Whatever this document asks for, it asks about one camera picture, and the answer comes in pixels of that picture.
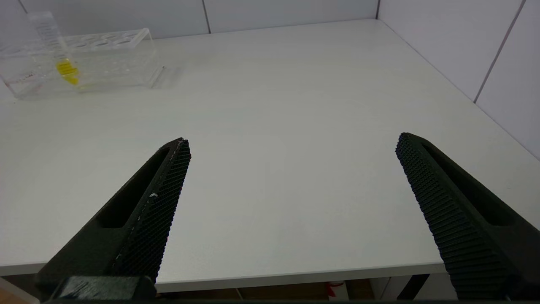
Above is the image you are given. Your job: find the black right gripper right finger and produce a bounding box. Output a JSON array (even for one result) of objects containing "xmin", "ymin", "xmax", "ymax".
[{"xmin": 395, "ymin": 132, "xmax": 540, "ymax": 300}]

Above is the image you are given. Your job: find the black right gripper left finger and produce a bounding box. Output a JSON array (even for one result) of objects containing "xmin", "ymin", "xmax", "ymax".
[{"xmin": 36, "ymin": 137, "xmax": 192, "ymax": 292}]

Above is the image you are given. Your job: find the clear acrylic test tube rack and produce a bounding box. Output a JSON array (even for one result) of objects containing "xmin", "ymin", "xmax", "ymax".
[{"xmin": 0, "ymin": 27, "xmax": 165, "ymax": 100}]

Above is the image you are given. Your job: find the test tube with yellow pigment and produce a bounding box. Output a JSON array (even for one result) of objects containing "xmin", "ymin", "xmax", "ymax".
[{"xmin": 27, "ymin": 11, "xmax": 80, "ymax": 86}]

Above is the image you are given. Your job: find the black table leg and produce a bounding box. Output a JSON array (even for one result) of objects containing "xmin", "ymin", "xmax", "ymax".
[{"xmin": 397, "ymin": 274, "xmax": 431, "ymax": 300}]

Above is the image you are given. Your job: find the white object with red mark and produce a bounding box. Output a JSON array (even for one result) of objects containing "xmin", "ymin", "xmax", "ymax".
[{"xmin": 325, "ymin": 281, "xmax": 348, "ymax": 300}]

